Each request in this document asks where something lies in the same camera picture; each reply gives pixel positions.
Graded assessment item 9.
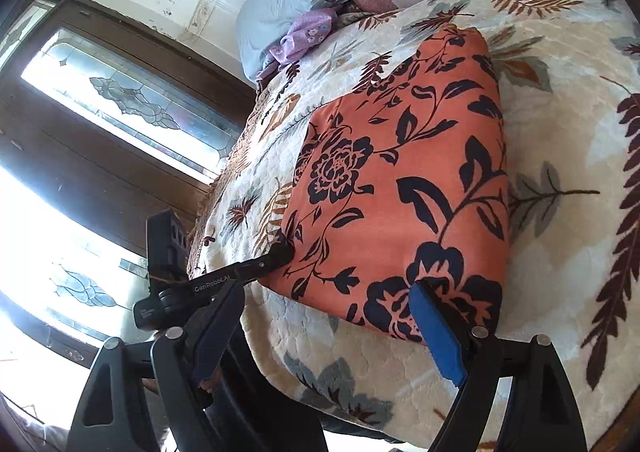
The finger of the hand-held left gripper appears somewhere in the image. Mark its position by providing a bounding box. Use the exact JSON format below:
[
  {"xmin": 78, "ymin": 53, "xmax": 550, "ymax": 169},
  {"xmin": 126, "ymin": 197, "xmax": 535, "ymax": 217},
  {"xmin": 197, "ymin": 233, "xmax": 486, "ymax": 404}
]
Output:
[{"xmin": 235, "ymin": 233, "xmax": 296, "ymax": 285}]

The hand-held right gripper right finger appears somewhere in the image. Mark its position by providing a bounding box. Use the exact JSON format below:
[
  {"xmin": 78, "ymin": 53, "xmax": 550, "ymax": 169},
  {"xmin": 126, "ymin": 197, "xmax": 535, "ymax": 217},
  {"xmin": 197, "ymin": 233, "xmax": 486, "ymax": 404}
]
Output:
[{"xmin": 410, "ymin": 282, "xmax": 588, "ymax": 452}]

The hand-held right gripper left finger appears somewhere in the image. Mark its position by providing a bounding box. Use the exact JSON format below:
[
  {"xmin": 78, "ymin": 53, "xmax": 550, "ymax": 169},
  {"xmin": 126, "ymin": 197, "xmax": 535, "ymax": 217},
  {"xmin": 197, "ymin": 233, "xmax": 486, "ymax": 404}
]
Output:
[{"xmin": 67, "ymin": 282, "xmax": 246, "ymax": 452}]

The orange black floral garment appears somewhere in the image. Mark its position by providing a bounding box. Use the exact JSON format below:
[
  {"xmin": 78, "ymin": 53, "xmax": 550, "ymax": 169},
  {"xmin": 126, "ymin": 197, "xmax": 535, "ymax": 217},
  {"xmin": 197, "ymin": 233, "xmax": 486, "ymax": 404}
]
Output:
[{"xmin": 260, "ymin": 24, "xmax": 512, "ymax": 346}]

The wooden framed glass window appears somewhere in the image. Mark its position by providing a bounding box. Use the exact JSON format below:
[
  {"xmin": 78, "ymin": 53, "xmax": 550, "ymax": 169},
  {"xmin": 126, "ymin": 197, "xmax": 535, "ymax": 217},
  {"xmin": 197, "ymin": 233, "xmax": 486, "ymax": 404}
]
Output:
[{"xmin": 0, "ymin": 0, "xmax": 261, "ymax": 368}]

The cream leaf-print fleece blanket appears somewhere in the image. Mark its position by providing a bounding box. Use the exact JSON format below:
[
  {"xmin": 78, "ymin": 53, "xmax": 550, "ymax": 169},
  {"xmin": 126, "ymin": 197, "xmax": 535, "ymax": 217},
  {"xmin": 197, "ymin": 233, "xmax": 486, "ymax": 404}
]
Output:
[{"xmin": 192, "ymin": 0, "xmax": 640, "ymax": 449}]

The purple patterned cloth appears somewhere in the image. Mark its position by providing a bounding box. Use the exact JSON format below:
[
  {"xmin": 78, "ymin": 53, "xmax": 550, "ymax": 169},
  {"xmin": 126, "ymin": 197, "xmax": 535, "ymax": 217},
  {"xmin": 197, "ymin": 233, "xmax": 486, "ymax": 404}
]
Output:
[{"xmin": 257, "ymin": 6, "xmax": 337, "ymax": 78}]

